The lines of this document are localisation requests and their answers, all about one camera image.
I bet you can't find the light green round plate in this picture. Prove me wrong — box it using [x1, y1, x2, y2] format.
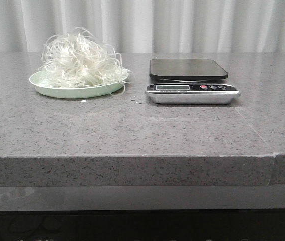
[29, 69, 129, 99]

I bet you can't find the white vermicelli bundle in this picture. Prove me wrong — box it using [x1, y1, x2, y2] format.
[39, 27, 131, 94]

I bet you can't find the black silver kitchen scale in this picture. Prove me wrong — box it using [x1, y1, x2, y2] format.
[146, 59, 240, 105]

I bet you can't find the white pleated curtain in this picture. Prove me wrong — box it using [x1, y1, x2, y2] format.
[0, 1, 285, 53]

